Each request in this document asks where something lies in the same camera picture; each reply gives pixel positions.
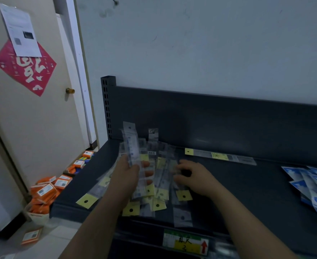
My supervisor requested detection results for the person's right forearm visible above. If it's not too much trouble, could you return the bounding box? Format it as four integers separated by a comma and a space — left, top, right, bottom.
209, 183, 300, 259

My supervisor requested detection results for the dark grey metal shelf unit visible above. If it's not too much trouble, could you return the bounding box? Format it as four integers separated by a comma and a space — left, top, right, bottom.
49, 75, 317, 259

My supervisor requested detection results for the person's right hand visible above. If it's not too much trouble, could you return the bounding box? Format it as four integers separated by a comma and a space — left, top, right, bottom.
173, 159, 222, 199

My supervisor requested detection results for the beige door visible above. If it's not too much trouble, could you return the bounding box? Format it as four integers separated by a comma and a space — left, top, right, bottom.
0, 0, 91, 188

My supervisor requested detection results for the perforated dark shelf post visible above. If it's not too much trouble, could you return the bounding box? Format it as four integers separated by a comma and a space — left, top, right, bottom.
100, 75, 117, 140

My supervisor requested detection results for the group of small colourful boxes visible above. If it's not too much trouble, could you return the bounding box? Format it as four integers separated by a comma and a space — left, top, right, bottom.
65, 150, 95, 175

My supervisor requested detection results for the white door frame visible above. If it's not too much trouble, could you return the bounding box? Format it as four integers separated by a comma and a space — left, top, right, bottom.
53, 0, 98, 151

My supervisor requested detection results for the person's left hand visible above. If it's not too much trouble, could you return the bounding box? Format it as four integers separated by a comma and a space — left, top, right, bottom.
109, 154, 154, 199

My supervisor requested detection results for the person's left forearm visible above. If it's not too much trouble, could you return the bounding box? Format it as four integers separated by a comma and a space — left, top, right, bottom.
58, 193, 132, 259

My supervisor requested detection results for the single flat orange box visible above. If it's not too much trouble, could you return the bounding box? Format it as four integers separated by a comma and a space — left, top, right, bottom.
21, 227, 43, 246

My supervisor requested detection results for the green yellow shelf label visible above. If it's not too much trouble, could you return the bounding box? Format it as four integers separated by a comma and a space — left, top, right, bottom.
162, 229, 210, 257

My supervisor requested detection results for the pile of blue white packets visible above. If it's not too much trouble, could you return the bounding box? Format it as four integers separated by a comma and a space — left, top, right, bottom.
281, 166, 317, 220

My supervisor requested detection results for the pile of clear yellow-tabbed packets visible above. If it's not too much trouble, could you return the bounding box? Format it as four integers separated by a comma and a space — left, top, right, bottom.
76, 128, 194, 228

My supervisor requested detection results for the pile of orange boxes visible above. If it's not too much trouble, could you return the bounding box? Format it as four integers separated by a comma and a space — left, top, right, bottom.
26, 174, 73, 215

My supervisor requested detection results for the red diamond paper decoration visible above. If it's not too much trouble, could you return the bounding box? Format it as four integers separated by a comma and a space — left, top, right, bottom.
0, 39, 57, 97

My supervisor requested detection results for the clear packaged ruler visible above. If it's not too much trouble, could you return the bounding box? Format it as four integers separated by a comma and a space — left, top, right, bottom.
121, 121, 148, 199

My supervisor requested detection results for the clear yellow-tabbed ruler packet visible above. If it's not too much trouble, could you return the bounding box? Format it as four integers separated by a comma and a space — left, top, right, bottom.
185, 148, 257, 166

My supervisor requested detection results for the white printed paper sheet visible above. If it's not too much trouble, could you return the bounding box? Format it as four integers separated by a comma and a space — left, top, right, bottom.
0, 3, 42, 58

